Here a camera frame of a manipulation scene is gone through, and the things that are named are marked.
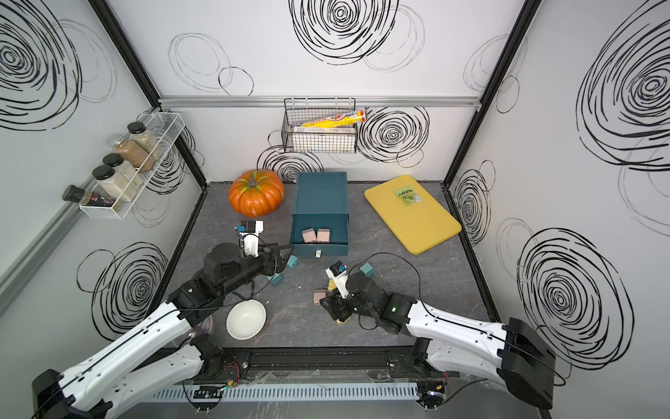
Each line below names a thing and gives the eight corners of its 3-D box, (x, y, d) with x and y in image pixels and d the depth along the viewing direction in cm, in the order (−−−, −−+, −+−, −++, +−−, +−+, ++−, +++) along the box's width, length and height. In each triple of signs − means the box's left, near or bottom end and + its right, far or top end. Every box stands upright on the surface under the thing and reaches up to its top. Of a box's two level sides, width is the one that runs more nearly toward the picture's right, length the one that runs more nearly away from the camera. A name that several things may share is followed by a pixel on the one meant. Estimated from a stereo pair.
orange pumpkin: (234, 223, 108) (223, 203, 98) (245, 190, 120) (236, 169, 110) (281, 223, 108) (275, 203, 98) (286, 190, 120) (282, 169, 110)
